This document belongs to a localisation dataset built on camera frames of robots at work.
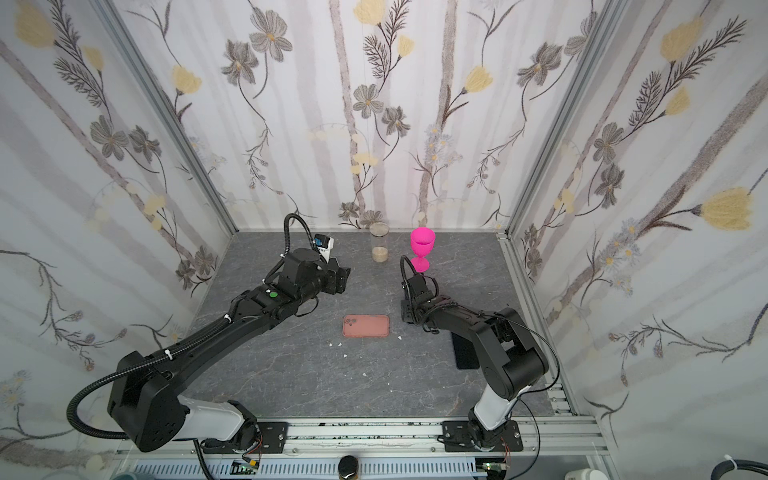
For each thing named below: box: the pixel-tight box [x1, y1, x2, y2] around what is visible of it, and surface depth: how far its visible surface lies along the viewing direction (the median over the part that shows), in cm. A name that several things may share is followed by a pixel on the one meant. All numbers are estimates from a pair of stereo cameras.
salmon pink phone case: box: [342, 315, 390, 338], surface depth 97 cm
